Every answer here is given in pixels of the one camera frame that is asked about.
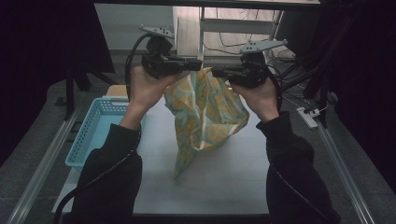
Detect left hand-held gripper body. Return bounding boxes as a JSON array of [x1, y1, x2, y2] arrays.
[[138, 24, 177, 79]]

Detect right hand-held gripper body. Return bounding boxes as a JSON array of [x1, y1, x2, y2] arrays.
[[228, 38, 289, 90]]

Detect orange floral tote bag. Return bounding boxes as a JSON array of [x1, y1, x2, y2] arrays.
[[163, 66, 251, 180]]

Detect blue plastic basket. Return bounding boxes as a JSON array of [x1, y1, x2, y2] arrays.
[[64, 95, 148, 171]]

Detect person's right hand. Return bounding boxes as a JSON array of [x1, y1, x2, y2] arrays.
[[229, 77, 282, 123]]

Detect person's left hand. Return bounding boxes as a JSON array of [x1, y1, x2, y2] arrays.
[[125, 64, 189, 118]]

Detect white power strip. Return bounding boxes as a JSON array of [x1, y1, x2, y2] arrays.
[[295, 106, 319, 130]]

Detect black metal stand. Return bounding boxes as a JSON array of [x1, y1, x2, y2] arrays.
[[274, 12, 359, 129], [63, 65, 119, 121]]

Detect white table mat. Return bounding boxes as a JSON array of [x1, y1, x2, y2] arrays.
[[51, 95, 312, 217]]

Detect black curtain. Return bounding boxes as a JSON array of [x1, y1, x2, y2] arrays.
[[320, 0, 396, 192], [0, 0, 117, 164]]

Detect black floor cables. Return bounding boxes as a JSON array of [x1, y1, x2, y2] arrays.
[[203, 7, 297, 63]]

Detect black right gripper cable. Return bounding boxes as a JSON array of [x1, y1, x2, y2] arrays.
[[265, 68, 332, 224]]

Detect white desk frame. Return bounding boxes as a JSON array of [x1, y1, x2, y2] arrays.
[[195, 6, 285, 76]]

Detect aluminium rail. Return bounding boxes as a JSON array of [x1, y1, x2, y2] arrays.
[[315, 121, 377, 224], [5, 105, 82, 224]]

